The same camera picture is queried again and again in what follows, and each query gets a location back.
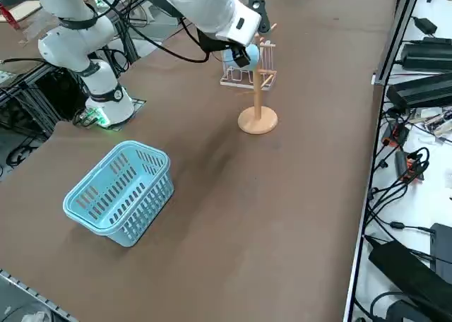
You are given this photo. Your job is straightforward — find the flat black power brick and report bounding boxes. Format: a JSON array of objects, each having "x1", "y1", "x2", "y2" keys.
[{"x1": 401, "y1": 42, "x2": 452, "y2": 72}]

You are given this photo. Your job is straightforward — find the wooden cup rack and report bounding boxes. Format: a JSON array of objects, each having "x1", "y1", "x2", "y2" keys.
[{"x1": 237, "y1": 23, "x2": 279, "y2": 136}]

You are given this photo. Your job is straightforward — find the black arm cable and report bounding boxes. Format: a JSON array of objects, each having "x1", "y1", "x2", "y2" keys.
[{"x1": 84, "y1": 0, "x2": 213, "y2": 64}]

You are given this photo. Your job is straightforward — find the large black power brick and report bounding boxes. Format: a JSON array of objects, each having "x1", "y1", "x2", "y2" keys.
[{"x1": 369, "y1": 240, "x2": 452, "y2": 322}]

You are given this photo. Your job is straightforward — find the orange and black device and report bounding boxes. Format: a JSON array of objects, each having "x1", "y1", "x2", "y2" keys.
[
  {"x1": 383, "y1": 122, "x2": 410, "y2": 148},
  {"x1": 395, "y1": 150, "x2": 430, "y2": 184}
]

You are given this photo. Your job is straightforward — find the black box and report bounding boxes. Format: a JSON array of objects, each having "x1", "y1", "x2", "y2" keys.
[{"x1": 430, "y1": 222, "x2": 452, "y2": 277}]

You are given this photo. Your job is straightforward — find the cardboard sheet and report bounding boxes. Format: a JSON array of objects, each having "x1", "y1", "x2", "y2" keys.
[{"x1": 0, "y1": 0, "x2": 43, "y2": 23}]

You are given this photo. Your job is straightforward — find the aluminium table edge rail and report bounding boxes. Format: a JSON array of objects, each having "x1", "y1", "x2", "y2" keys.
[{"x1": 344, "y1": 0, "x2": 424, "y2": 322}]

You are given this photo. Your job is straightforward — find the blue plastic basket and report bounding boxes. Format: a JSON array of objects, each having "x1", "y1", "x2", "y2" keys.
[{"x1": 62, "y1": 140, "x2": 175, "y2": 248}]

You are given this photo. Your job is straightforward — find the blue IKEA cup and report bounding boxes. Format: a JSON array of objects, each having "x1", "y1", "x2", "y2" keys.
[{"x1": 222, "y1": 43, "x2": 261, "y2": 72}]

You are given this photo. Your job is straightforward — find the black perforated mount bar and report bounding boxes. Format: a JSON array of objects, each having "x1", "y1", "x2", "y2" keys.
[{"x1": 243, "y1": 0, "x2": 273, "y2": 37}]

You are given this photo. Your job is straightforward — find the white wire rack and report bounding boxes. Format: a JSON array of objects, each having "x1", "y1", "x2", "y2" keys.
[{"x1": 220, "y1": 41, "x2": 278, "y2": 90}]

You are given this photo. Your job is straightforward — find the long black power brick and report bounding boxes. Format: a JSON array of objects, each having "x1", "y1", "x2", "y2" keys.
[{"x1": 386, "y1": 73, "x2": 452, "y2": 109}]

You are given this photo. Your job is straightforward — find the small black power adapter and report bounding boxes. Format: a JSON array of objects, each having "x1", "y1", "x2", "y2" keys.
[{"x1": 412, "y1": 16, "x2": 439, "y2": 35}]

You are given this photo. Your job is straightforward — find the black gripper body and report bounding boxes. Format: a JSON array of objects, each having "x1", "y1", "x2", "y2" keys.
[{"x1": 196, "y1": 28, "x2": 236, "y2": 54}]

